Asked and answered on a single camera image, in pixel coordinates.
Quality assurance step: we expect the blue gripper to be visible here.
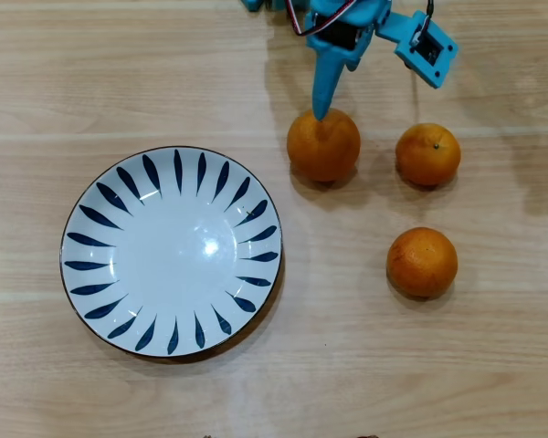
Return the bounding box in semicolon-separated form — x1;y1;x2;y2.
304;0;392;122

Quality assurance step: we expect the large pebbled orange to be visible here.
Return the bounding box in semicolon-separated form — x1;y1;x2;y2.
286;108;362;183

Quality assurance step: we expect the orange with green stem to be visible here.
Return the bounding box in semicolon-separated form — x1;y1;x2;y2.
395;122;462;187

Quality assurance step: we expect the orange with pale blemish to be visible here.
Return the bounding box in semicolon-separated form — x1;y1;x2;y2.
385;226;459;298

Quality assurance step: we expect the white plate with blue strokes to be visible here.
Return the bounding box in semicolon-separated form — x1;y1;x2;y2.
58;145;284;359

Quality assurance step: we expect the red white black servo cable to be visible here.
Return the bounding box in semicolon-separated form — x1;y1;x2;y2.
282;0;362;37

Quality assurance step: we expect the blue wrist camera housing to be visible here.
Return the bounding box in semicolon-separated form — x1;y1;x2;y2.
374;9;460;90

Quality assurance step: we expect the thin camera cable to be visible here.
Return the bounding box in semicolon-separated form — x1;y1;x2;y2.
410;0;437;47

